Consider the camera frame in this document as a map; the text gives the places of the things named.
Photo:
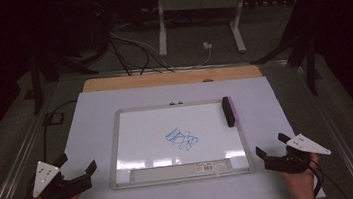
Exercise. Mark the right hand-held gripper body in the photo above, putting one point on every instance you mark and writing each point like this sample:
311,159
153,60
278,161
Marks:
292,160

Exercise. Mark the metal floor rail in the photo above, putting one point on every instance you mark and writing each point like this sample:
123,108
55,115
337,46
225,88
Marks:
14,168
332,128

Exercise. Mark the silver framed whiteboard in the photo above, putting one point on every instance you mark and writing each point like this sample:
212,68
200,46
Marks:
157,155

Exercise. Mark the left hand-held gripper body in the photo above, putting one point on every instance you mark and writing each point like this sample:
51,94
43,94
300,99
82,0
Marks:
64,189

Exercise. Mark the person's right hand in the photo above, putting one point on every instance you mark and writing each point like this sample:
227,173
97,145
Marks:
300,184

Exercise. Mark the black stand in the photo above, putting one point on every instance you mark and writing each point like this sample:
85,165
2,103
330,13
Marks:
37,85
309,64

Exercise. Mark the grey metal stand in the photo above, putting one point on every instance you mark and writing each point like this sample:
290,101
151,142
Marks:
200,1

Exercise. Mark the dark equipment with red light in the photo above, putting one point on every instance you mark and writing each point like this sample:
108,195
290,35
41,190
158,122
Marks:
95,21

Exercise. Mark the black and purple eraser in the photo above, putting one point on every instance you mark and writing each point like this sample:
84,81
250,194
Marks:
229,112

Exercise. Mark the white plug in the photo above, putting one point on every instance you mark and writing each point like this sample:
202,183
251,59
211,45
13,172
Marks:
207,45

